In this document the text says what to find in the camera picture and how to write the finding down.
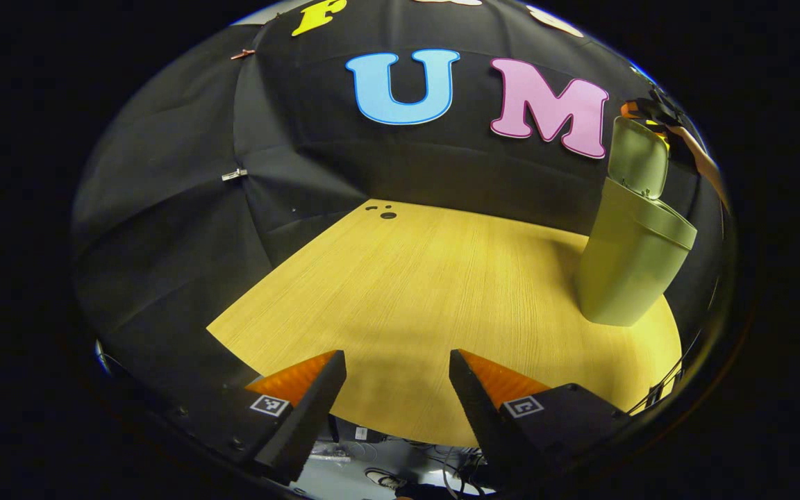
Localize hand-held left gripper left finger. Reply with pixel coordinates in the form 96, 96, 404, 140
164, 349, 347, 485

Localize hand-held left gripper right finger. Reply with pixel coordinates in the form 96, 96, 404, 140
449, 349, 633, 487

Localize pale green desktop garbage bin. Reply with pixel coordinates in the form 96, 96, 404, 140
577, 116, 698, 327

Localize black backdrop cloth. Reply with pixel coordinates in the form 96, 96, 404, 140
72, 0, 731, 417

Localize black cables under desk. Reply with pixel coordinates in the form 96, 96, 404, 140
365, 444, 491, 497

